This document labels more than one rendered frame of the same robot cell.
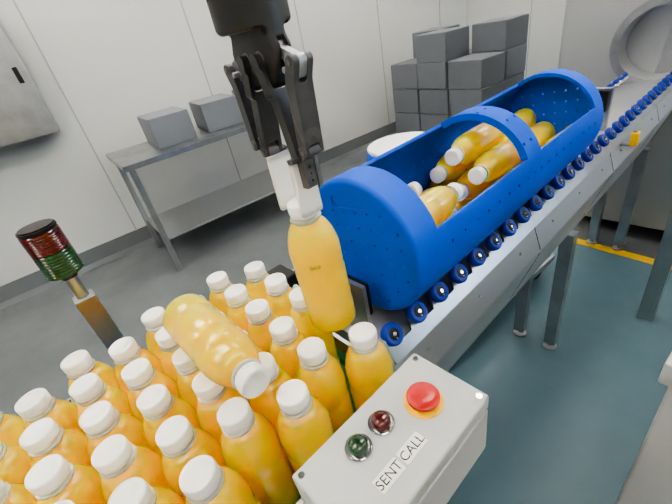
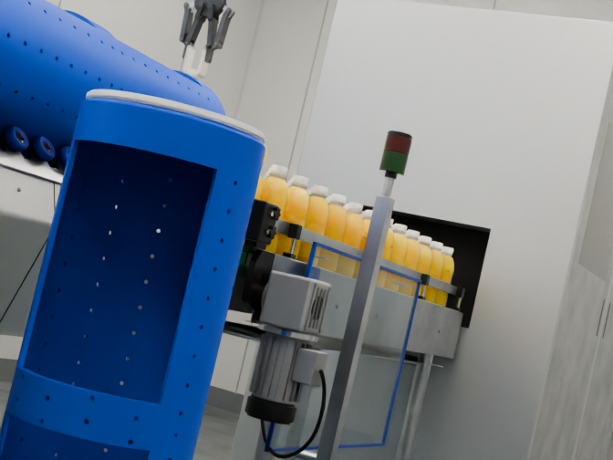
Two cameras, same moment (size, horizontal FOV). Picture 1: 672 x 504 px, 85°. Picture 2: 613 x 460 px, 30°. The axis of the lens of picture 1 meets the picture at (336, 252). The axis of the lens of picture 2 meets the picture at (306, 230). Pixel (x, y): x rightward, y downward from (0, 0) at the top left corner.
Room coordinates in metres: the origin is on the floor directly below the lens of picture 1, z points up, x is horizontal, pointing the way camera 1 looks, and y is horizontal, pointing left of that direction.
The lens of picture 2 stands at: (3.00, -0.95, 0.80)
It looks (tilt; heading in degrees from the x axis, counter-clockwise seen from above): 4 degrees up; 152
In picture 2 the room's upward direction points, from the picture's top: 13 degrees clockwise
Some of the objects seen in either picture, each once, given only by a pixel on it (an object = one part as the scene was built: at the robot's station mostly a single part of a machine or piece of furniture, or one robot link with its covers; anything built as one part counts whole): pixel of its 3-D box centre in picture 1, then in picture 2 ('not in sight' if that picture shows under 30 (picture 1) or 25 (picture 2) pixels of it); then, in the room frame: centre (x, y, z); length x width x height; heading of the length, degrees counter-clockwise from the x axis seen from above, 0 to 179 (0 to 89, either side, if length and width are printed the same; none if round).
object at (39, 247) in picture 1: (44, 240); (397, 145); (0.64, 0.51, 1.23); 0.06 x 0.06 x 0.04
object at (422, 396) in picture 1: (423, 397); not in sight; (0.25, -0.06, 1.11); 0.04 x 0.04 x 0.01
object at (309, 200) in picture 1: (306, 186); (188, 60); (0.41, 0.02, 1.31); 0.03 x 0.01 x 0.07; 127
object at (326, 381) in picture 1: (326, 397); not in sight; (0.37, 0.06, 0.99); 0.07 x 0.07 x 0.19
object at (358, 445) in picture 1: (357, 444); not in sight; (0.21, 0.02, 1.11); 0.02 x 0.02 x 0.01
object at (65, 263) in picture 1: (58, 260); (393, 162); (0.64, 0.51, 1.18); 0.06 x 0.06 x 0.05
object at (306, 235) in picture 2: not in sight; (384, 264); (0.21, 0.82, 0.96); 1.60 x 0.01 x 0.03; 127
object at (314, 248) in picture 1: (320, 269); not in sight; (0.43, 0.03, 1.18); 0.07 x 0.07 x 0.19
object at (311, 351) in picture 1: (311, 351); not in sight; (0.37, 0.06, 1.09); 0.04 x 0.04 x 0.02
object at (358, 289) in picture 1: (352, 301); not in sight; (0.58, -0.01, 0.99); 0.10 x 0.02 x 0.12; 37
